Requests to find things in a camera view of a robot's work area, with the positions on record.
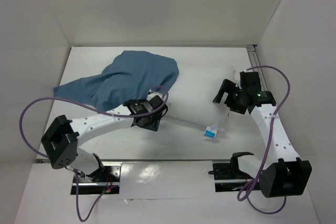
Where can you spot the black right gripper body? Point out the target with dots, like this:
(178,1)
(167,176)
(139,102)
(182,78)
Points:
(232,98)

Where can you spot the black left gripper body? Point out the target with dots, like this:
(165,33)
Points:
(153,117)

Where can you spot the white pillow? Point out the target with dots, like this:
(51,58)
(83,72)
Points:
(192,92)

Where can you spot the blue pillowcase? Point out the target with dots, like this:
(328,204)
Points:
(130,76)

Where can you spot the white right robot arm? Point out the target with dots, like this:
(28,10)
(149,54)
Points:
(283,173)

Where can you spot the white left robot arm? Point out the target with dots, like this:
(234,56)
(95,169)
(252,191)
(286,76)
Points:
(63,139)

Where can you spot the blue white pillow tag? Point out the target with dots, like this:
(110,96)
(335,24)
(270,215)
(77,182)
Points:
(210,132)

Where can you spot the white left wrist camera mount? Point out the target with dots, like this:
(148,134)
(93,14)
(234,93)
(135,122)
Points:
(153,94)

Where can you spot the aluminium frame rail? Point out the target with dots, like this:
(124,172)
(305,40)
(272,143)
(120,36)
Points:
(254,61)

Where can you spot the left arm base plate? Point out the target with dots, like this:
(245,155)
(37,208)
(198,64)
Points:
(108,183)

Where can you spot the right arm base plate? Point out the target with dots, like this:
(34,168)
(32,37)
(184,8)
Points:
(227,181)

